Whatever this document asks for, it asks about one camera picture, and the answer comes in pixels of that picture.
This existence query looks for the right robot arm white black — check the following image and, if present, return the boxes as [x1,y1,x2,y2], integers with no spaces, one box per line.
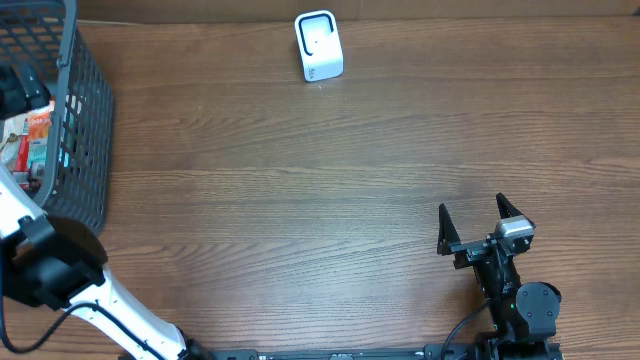
[425,193,563,360]

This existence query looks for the teal packet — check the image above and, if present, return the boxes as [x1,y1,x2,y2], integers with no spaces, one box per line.
[27,139,70,182]

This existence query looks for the orange tissue pack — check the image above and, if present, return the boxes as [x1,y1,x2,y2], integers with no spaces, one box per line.
[27,100,55,144]

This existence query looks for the grey plastic mesh basket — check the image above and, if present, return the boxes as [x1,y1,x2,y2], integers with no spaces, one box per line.
[1,0,115,235]

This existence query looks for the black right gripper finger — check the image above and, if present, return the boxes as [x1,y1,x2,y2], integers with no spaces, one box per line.
[496,192,535,228]
[437,203,461,255]

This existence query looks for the red stick snack packet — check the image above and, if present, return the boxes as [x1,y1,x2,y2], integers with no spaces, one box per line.
[13,120,29,190]

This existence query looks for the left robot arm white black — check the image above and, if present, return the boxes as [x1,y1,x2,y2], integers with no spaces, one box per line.
[1,168,211,360]

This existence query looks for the white barcode scanner stand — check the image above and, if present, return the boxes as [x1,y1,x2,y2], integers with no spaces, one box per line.
[294,10,344,82]

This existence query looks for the beige snack pouch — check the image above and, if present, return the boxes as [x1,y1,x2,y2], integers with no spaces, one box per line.
[1,113,27,172]

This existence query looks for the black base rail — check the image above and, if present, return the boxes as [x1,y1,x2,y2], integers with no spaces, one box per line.
[209,342,476,360]

